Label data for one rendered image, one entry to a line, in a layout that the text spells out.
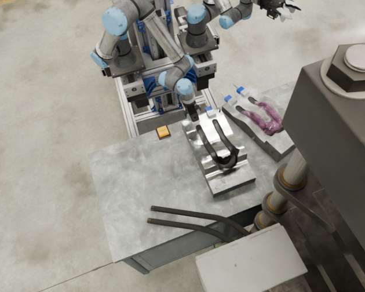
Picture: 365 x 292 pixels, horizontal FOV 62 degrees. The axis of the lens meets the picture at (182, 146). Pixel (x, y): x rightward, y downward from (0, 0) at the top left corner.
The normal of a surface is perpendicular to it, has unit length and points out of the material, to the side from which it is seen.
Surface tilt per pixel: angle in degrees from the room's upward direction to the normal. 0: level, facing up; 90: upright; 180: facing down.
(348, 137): 90
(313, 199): 0
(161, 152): 0
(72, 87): 0
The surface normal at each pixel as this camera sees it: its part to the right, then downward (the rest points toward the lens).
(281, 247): -0.07, -0.49
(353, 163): -0.93, 0.34
